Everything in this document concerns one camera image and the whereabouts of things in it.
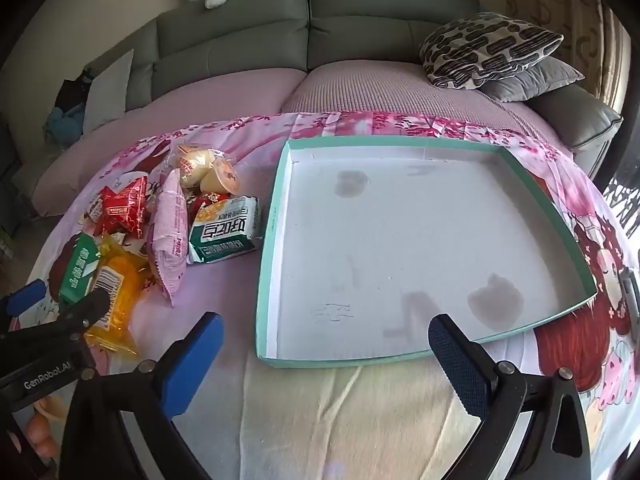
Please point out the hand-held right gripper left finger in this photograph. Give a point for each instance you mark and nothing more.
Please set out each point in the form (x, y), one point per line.
(196, 360)

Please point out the light grey pillow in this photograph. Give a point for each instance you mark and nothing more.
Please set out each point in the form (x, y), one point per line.
(107, 95)

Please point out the red snack packet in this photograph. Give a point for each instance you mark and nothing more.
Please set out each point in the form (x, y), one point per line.
(122, 207)

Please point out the dark green snack packet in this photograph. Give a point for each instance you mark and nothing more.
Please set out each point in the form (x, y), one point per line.
(75, 272)

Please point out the dark cloth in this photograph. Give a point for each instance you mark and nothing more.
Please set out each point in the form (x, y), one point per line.
(70, 92)

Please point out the pink snack packet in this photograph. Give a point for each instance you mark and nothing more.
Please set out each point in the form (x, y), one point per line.
(170, 240)

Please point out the green and white cracker packet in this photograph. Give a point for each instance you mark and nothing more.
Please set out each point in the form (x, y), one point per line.
(225, 235)

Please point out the clear bread bun packet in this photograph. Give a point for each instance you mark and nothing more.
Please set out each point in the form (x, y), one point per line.
(192, 160)

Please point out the yellow snack packet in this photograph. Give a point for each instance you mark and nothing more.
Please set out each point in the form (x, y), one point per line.
(120, 280)

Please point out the person's left hand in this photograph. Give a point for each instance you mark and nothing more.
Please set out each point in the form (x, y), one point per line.
(42, 432)

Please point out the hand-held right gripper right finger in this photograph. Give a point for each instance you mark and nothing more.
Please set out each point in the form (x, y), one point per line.
(457, 362)

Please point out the blue cloth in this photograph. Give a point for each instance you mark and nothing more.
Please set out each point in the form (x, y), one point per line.
(62, 127)

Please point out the yellow pudding cup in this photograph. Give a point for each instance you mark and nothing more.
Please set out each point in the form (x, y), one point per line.
(222, 177)

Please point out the dark grey pillow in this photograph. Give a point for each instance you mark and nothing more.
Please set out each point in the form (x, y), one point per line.
(540, 80)

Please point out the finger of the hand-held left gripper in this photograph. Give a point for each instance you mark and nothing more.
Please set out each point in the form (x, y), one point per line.
(25, 298)
(92, 306)

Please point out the small red candy packet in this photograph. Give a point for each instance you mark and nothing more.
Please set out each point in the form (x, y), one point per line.
(200, 204)

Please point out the black and white patterned pillow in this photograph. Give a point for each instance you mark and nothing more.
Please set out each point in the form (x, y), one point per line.
(490, 45)

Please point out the teal cardboard box lid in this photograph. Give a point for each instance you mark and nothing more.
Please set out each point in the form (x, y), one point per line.
(400, 240)

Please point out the pink sofa cover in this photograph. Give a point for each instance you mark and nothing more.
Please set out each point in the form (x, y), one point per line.
(200, 105)

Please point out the pink printed blanket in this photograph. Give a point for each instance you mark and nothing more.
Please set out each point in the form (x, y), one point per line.
(310, 410)

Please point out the grey sofa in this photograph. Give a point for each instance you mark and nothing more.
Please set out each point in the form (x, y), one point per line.
(350, 25)

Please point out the patterned curtain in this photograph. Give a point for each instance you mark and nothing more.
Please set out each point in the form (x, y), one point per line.
(560, 5)

